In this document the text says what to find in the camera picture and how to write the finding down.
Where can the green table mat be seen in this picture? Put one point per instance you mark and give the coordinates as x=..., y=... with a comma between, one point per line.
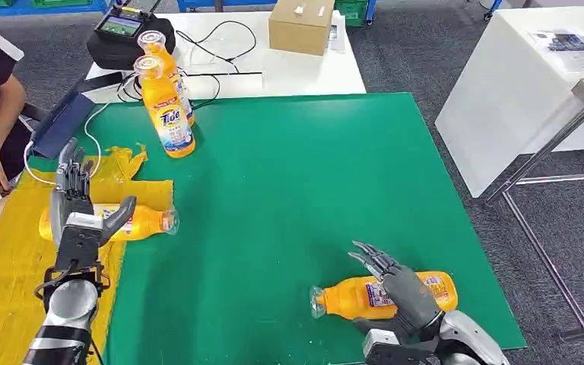
x=292, y=191

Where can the black equipment bag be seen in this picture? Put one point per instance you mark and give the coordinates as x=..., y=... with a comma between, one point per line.
x=110, y=50

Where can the yellow sheet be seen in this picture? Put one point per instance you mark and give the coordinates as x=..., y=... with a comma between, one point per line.
x=5, y=292

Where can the bagged printed document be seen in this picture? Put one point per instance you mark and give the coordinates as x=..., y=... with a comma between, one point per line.
x=566, y=46

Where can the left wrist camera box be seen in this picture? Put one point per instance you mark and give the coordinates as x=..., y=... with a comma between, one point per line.
x=80, y=242

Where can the orange drink bottle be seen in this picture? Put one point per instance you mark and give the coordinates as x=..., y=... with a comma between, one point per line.
x=143, y=224
x=168, y=121
x=163, y=55
x=347, y=299

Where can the tablet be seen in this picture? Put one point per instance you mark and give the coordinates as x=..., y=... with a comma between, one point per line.
x=63, y=126

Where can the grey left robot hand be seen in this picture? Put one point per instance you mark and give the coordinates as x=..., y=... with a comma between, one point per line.
x=73, y=196

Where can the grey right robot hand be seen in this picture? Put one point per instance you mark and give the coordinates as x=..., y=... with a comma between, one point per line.
x=413, y=299

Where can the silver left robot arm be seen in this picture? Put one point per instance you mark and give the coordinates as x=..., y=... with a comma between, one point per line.
x=68, y=312

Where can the green plastic crate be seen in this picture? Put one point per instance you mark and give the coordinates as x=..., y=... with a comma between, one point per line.
x=351, y=12

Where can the handheld device with screen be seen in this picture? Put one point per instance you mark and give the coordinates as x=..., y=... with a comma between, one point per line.
x=119, y=25

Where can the white desk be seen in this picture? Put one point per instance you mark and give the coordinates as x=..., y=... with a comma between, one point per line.
x=503, y=94

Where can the white table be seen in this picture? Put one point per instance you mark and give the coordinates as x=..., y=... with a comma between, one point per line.
x=297, y=74

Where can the cardboard box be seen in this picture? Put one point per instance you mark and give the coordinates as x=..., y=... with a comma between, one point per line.
x=299, y=26

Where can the steel frame table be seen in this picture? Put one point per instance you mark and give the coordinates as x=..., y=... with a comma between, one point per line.
x=539, y=156

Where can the blue storage rack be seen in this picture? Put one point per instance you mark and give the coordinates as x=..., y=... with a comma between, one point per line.
x=40, y=7

